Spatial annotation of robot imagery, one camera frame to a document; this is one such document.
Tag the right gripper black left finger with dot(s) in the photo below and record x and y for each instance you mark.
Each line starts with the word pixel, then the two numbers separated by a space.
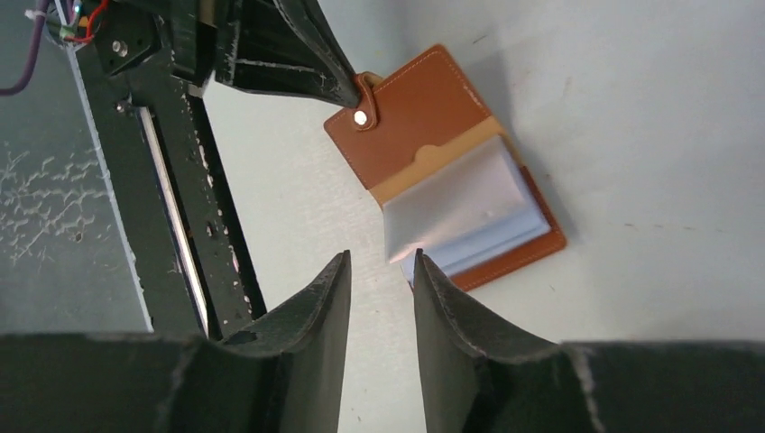
pixel 282 373

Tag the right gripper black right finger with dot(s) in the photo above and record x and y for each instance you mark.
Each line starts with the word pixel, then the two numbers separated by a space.
pixel 480 373

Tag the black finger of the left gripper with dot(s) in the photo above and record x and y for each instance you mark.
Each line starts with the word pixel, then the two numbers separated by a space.
pixel 282 48

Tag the brown leather card holder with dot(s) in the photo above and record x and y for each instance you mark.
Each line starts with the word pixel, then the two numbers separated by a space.
pixel 445 174

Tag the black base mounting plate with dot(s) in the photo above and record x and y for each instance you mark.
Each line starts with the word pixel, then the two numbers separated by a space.
pixel 144 67

